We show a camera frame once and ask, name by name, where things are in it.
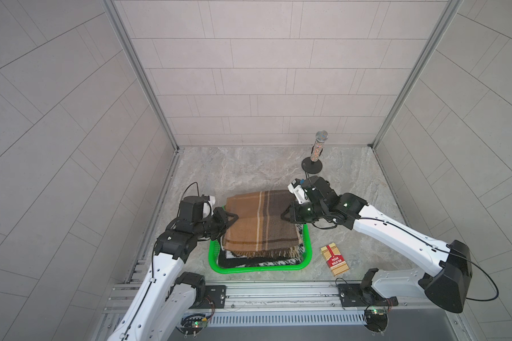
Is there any black white smiley scarf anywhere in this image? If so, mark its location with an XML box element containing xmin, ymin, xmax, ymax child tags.
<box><xmin>218</xmin><ymin>225</ymin><xmax>307</xmax><ymax>269</ymax></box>

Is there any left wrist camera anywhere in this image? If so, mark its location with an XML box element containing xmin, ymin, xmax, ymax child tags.
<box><xmin>178</xmin><ymin>196</ymin><xmax>216</xmax><ymax>223</ymax></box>

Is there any green circuit board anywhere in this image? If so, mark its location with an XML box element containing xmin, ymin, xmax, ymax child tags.
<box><xmin>364</xmin><ymin>308</ymin><xmax>388</xmax><ymax>334</ymax></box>
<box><xmin>176</xmin><ymin>313</ymin><xmax>211</xmax><ymax>338</ymax></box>

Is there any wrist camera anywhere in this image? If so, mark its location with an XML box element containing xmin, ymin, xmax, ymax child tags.
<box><xmin>178</xmin><ymin>196</ymin><xmax>216</xmax><ymax>223</ymax></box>
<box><xmin>287</xmin><ymin>178</ymin><xmax>309</xmax><ymax>205</ymax></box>

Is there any left green circuit board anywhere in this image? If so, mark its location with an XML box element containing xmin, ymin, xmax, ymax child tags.
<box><xmin>176</xmin><ymin>313</ymin><xmax>211</xmax><ymax>338</ymax></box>

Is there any right green circuit board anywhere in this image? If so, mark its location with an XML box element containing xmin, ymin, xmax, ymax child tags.
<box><xmin>364</xmin><ymin>308</ymin><xmax>388</xmax><ymax>334</ymax></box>

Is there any aluminium rail base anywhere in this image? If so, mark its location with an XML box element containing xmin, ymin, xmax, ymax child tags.
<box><xmin>97</xmin><ymin>280</ymin><xmax>445</xmax><ymax>338</ymax></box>

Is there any green plastic basket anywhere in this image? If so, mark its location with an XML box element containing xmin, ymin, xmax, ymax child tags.
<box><xmin>208</xmin><ymin>206</ymin><xmax>313</xmax><ymax>274</ymax></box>

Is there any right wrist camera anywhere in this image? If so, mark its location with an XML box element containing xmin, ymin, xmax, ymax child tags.
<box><xmin>287</xmin><ymin>178</ymin><xmax>309</xmax><ymax>205</ymax></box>

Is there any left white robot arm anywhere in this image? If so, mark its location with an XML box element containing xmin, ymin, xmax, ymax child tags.
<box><xmin>108</xmin><ymin>207</ymin><xmax>239</xmax><ymax>340</ymax></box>

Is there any brown plaid fringed scarf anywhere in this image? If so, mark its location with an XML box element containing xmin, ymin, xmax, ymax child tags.
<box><xmin>221</xmin><ymin>190</ymin><xmax>302</xmax><ymax>259</ymax></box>

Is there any red playing card box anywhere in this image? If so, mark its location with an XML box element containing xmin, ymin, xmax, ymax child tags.
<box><xmin>321</xmin><ymin>243</ymin><xmax>350</xmax><ymax>276</ymax></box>

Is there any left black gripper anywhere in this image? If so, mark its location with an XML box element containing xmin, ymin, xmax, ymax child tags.
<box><xmin>191</xmin><ymin>206</ymin><xmax>238</xmax><ymax>240</ymax></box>

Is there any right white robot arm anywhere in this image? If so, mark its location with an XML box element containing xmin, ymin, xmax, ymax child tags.
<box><xmin>282</xmin><ymin>176</ymin><xmax>473</xmax><ymax>313</ymax></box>

